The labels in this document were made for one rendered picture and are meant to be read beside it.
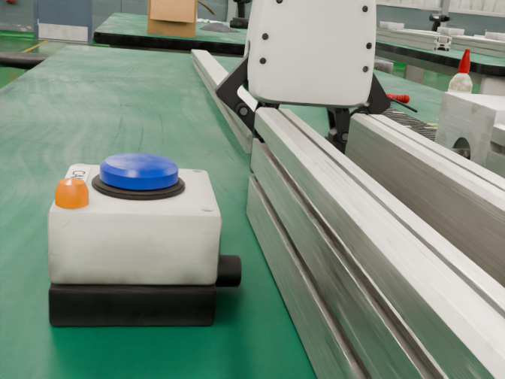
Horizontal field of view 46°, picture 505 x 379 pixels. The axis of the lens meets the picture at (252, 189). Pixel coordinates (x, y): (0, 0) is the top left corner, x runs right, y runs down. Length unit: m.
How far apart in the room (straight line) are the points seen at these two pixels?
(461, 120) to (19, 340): 0.40
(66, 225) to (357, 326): 0.14
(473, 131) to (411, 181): 0.19
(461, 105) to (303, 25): 0.17
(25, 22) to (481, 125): 11.19
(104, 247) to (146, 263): 0.02
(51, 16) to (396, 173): 11.17
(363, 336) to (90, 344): 0.13
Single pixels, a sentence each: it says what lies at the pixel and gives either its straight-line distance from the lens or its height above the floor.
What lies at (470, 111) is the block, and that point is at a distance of 0.53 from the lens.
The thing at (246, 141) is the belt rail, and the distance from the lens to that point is 0.65.
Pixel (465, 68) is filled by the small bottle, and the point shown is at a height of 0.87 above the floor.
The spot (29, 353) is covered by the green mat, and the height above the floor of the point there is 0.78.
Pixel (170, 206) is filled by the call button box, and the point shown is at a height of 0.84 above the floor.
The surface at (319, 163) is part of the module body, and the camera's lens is 0.29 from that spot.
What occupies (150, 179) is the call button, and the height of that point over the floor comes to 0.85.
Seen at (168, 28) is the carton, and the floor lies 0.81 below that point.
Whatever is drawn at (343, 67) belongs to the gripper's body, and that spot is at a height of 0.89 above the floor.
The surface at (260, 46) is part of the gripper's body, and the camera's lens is 0.46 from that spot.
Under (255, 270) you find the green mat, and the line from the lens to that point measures 0.37.
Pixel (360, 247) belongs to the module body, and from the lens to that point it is 0.22.
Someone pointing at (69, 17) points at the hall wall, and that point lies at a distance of 11.43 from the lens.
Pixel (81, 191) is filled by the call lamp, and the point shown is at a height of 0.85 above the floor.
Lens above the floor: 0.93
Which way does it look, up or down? 17 degrees down
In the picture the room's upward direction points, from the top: 5 degrees clockwise
